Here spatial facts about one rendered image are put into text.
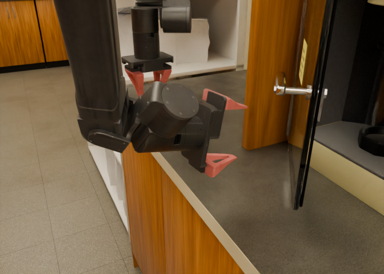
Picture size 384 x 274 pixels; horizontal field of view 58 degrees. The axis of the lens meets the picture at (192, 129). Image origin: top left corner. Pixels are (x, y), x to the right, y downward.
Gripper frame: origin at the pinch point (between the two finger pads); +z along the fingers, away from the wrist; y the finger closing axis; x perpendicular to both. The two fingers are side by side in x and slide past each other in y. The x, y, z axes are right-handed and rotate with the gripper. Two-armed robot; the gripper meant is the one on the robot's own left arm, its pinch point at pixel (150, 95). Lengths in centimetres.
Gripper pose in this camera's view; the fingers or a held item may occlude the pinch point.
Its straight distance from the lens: 82.4
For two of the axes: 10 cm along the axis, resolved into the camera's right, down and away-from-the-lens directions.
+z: 0.1, 9.1, 4.2
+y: 8.7, -2.2, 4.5
